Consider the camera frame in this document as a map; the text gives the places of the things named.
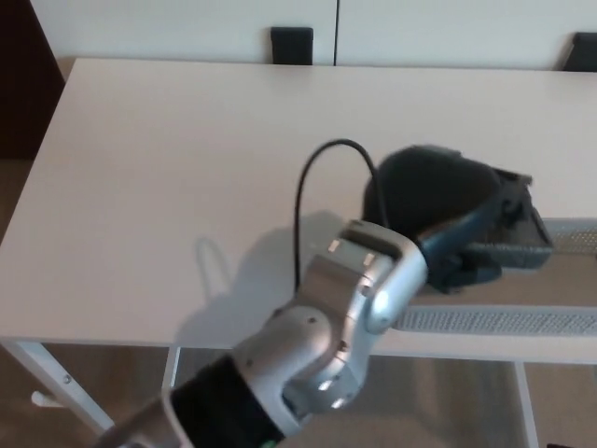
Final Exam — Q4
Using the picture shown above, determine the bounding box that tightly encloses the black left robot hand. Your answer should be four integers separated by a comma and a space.
362, 145, 535, 296

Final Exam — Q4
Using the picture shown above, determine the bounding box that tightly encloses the dark grey block eraser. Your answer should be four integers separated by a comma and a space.
465, 185, 556, 273

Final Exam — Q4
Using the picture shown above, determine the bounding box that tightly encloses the grey perforated container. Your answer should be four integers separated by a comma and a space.
393, 216, 597, 337

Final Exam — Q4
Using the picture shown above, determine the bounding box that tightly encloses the white desk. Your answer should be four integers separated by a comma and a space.
0, 56, 597, 448

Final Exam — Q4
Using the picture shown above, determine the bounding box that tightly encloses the white desk hook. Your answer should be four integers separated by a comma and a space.
30, 390, 58, 412

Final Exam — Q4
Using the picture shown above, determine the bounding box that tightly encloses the white cabinet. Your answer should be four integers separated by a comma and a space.
27, 0, 597, 74

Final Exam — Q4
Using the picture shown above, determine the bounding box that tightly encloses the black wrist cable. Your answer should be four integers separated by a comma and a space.
294, 138, 394, 291

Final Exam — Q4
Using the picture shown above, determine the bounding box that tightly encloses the black cabinet handle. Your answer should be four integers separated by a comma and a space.
271, 26, 315, 67
564, 32, 597, 73

